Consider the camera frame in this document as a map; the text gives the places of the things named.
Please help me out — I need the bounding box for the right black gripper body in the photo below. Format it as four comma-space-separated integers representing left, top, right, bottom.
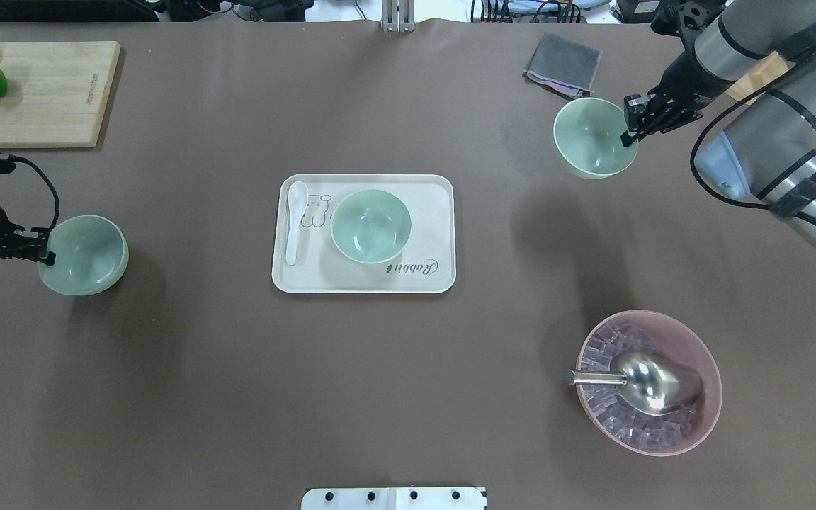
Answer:
653, 52, 735, 132

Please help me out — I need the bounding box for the green bowl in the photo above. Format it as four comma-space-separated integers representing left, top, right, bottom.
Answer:
330, 188, 412, 265
37, 215, 130, 296
552, 97, 638, 180

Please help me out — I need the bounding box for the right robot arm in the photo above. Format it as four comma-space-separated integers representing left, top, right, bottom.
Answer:
620, 1, 816, 248

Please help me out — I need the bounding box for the grey folded cloth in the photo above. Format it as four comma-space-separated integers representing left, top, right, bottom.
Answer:
522, 33, 603, 99

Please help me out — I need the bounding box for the wooden cup stand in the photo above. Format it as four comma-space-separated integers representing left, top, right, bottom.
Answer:
726, 52, 791, 101

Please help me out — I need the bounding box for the wooden cutting board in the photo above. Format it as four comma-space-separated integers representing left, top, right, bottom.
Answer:
0, 41, 122, 149

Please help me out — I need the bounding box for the pink bowl with ice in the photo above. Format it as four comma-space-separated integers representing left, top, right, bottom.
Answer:
575, 310, 723, 456

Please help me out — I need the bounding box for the beige rabbit tray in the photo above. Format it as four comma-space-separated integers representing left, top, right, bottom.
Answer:
271, 174, 457, 294

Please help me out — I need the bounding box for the white ceramic spoon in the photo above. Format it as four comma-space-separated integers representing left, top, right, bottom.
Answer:
285, 181, 309, 266

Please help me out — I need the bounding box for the metal ice scoop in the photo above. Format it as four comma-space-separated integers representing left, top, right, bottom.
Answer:
565, 351, 703, 417

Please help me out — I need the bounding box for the green bowl on tray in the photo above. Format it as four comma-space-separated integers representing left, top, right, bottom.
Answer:
330, 188, 412, 265

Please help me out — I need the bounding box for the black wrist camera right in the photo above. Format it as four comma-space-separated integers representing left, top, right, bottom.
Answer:
649, 1, 727, 36

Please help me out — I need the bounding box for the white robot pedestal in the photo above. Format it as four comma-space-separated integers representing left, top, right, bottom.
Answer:
300, 485, 488, 509

